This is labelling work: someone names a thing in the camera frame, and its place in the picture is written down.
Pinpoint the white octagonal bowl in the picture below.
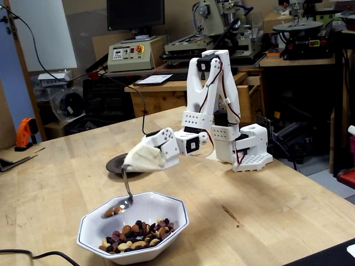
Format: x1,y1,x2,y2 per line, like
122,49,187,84
76,191,190,265

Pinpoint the beige masking tape wrap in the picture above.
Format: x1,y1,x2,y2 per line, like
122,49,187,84
121,141,167,173

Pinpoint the flat cardboard sheet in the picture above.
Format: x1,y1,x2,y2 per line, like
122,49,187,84
0,145,45,165

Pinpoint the bent metal spoon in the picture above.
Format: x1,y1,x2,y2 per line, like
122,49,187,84
101,165,134,219

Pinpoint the black scroll saw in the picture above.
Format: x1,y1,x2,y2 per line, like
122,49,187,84
272,0,336,61

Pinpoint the white power strip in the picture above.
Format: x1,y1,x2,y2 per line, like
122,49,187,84
37,70,73,86

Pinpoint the green and white box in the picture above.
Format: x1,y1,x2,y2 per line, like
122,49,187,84
315,7,343,27

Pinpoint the nut and raisin mix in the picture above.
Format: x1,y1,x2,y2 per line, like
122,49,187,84
98,218,176,255

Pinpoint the benchtop milling machine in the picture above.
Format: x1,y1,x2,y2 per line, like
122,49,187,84
162,0,266,65

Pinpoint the wooden desk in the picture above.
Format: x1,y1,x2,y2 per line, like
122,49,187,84
124,71,264,125

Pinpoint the grey flat board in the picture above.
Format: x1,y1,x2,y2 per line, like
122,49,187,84
0,155,38,172

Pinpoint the black computer monitor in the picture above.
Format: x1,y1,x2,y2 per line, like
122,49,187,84
106,0,166,41

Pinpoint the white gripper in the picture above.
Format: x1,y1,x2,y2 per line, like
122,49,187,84
121,127,180,172

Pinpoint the clear plastic bag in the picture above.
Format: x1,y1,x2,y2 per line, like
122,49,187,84
33,83,87,125

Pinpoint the beige machine control box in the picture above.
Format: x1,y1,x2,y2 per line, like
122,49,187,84
106,35,169,73

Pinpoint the orange hand tool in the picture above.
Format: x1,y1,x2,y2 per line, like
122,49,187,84
14,117,39,152

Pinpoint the red floor object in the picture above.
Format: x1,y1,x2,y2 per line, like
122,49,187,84
337,168,355,191

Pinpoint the dark brown plate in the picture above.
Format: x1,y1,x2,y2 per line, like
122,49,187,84
105,153,152,175

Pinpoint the black power cable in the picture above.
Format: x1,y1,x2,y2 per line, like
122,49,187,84
0,248,81,266

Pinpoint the wooden workbench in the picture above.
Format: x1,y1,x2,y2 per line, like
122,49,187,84
259,56,338,68

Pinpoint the brown cardboard box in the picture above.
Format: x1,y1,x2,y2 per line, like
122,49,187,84
262,11,295,34

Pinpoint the thin black cable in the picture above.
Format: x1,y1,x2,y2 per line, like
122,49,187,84
0,4,148,136

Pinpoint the white paper sheet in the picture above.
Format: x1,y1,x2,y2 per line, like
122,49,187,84
135,74,174,85

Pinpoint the white board panel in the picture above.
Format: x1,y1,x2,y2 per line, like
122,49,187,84
9,0,78,72

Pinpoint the green circuit board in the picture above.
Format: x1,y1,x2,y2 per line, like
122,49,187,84
256,115,275,131

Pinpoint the black keyboard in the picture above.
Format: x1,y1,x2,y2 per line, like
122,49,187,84
166,70,192,83

